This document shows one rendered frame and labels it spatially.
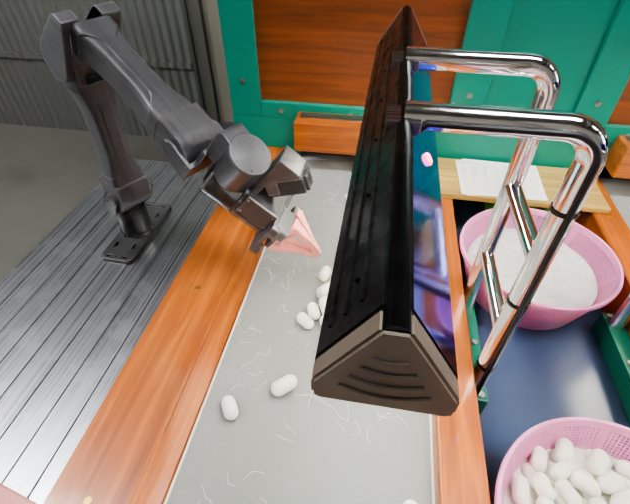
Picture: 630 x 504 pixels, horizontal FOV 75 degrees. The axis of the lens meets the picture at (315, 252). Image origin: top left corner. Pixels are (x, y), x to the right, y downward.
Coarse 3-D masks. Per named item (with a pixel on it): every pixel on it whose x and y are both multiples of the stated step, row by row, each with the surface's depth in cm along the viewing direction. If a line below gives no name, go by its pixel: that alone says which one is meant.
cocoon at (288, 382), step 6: (282, 378) 56; (288, 378) 55; (294, 378) 56; (276, 384) 55; (282, 384) 55; (288, 384) 55; (294, 384) 55; (276, 390) 55; (282, 390) 55; (288, 390) 55
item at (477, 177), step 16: (464, 160) 94; (480, 160) 94; (464, 176) 89; (480, 176) 89; (496, 176) 89; (528, 176) 89; (464, 192) 85; (480, 192) 85; (496, 192) 85; (528, 192) 85; (544, 192) 85
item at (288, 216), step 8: (296, 208) 62; (288, 216) 60; (296, 216) 62; (304, 216) 63; (280, 224) 58; (288, 224) 59; (304, 224) 63; (280, 232) 58; (288, 232) 58; (272, 240) 59; (280, 240) 59; (288, 240) 65; (296, 240) 66
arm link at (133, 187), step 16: (80, 64) 62; (80, 80) 64; (96, 80) 66; (80, 96) 66; (96, 96) 67; (112, 96) 69; (96, 112) 68; (112, 112) 70; (96, 128) 70; (112, 128) 72; (96, 144) 74; (112, 144) 73; (128, 144) 76; (112, 160) 75; (128, 160) 77; (112, 176) 77; (128, 176) 79; (144, 176) 81; (112, 192) 80; (128, 192) 80; (144, 192) 83; (128, 208) 82
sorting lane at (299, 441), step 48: (336, 192) 91; (336, 240) 80; (288, 288) 70; (240, 336) 63; (288, 336) 63; (240, 384) 57; (192, 432) 52; (240, 432) 52; (288, 432) 52; (336, 432) 52; (384, 432) 52; (192, 480) 48; (240, 480) 48; (288, 480) 48; (336, 480) 48; (384, 480) 48; (432, 480) 48
